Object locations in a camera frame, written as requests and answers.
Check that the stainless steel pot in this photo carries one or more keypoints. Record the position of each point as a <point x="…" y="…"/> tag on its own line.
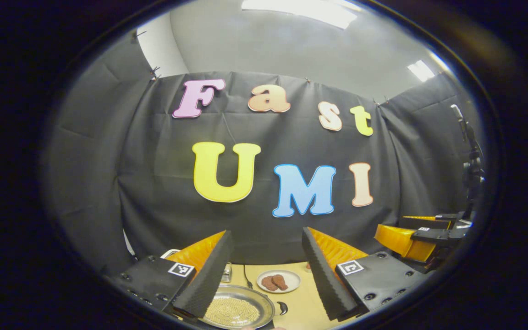
<point x="264" y="300"/>

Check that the pile of soybeans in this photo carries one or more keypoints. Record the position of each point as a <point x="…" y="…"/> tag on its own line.
<point x="232" y="311"/>

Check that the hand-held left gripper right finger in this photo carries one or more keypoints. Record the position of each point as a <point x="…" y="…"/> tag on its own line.
<point x="326" y="279"/>

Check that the large ceiling light panel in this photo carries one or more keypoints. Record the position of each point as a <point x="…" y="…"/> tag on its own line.
<point x="300" y="9"/>

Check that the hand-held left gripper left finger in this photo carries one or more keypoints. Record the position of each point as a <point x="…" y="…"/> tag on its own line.
<point x="206" y="279"/>

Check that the brown meat piece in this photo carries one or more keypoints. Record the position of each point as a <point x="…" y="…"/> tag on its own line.
<point x="280" y="281"/>
<point x="269" y="283"/>

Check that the white toaster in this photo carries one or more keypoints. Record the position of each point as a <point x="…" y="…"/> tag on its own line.
<point x="170" y="253"/>

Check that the white round plate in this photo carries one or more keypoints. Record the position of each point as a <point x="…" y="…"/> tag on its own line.
<point x="291" y="275"/>

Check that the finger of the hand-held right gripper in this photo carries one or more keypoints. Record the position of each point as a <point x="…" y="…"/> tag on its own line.
<point x="424" y="223"/>
<point x="401" y="243"/>

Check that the black backdrop cloth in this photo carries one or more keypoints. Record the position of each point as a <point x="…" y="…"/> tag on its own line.
<point x="245" y="128"/>

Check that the black camera on stand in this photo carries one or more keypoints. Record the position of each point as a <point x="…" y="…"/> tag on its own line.
<point x="472" y="169"/>

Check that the small ceiling light panel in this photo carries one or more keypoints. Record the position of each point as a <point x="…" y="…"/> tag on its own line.
<point x="420" y="70"/>

